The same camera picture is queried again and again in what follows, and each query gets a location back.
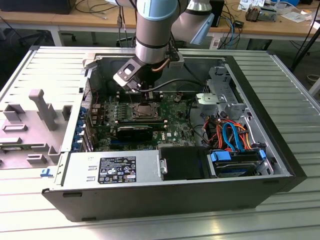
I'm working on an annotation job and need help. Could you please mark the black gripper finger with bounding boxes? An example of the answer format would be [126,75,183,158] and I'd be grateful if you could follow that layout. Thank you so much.
[139,89,155,107]

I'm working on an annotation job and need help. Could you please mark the silver CPU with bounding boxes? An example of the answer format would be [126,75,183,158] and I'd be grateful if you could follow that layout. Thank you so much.
[137,104,154,117]

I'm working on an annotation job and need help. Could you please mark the metal socket cover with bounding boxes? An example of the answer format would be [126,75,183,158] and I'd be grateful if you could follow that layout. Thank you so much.
[131,101,161,120]

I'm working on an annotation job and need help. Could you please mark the CPU socket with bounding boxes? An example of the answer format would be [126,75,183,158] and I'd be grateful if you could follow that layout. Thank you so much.
[131,101,161,120]

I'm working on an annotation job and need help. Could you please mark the blue expansion slot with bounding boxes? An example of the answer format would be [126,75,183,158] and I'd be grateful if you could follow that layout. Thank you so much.
[109,139,152,150]

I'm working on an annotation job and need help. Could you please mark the black graphics card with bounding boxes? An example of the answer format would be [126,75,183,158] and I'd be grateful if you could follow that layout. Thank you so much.
[116,124,154,141]

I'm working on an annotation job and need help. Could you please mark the green motherboard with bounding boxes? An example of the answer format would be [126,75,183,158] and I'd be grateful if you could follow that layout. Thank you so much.
[91,91,201,152]

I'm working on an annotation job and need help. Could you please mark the metal disk bay cage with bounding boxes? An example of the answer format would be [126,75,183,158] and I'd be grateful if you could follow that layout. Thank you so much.
[203,65,252,121]

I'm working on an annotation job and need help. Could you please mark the blue card retainer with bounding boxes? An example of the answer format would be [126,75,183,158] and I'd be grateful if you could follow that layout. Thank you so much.
[71,106,88,153]

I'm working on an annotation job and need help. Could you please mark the black power supply label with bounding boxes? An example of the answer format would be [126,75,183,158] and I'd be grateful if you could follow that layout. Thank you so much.
[99,156,137,185]

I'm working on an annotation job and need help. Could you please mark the hard disk in blue carrier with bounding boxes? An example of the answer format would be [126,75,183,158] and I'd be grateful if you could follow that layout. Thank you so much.
[209,149,268,179]

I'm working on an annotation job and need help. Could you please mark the tall black box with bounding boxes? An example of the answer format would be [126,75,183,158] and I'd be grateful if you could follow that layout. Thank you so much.
[209,0,226,28]

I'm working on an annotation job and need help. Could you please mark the grey power supply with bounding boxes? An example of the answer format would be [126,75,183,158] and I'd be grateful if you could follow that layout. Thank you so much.
[59,149,161,188]

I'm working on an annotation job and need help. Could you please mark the black open PC case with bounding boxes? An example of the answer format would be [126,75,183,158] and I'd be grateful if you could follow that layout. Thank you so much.
[41,51,308,223]

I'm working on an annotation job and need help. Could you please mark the small electronic device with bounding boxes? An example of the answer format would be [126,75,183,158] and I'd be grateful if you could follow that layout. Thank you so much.
[244,5,277,23]

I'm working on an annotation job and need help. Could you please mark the grey parts rack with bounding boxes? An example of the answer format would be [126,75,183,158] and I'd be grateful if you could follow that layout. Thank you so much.
[0,88,74,171]

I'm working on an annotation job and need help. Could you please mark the white printed boxes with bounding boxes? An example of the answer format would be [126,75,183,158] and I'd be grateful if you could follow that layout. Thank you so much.
[238,0,266,11]

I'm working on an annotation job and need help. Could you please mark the wooden desk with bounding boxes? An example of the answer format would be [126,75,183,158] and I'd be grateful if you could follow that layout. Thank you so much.
[0,0,320,42]

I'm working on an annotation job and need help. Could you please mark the wide black box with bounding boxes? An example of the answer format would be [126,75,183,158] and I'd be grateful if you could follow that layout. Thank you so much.
[0,0,76,15]

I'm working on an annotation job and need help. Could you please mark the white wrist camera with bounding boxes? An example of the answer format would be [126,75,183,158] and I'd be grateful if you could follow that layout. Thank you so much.
[112,57,145,94]

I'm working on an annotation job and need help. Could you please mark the thick black camera cable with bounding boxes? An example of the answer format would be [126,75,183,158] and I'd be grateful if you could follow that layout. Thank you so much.
[138,78,209,94]

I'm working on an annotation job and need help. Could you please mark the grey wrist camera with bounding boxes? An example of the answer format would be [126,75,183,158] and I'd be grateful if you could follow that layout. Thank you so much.
[167,50,185,69]

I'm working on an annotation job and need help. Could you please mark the orange wire bundle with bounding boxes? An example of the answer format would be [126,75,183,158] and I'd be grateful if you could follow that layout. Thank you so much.
[205,117,251,151]

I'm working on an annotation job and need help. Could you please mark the blue flat wire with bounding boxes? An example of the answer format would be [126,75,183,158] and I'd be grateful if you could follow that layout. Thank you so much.
[222,121,247,154]

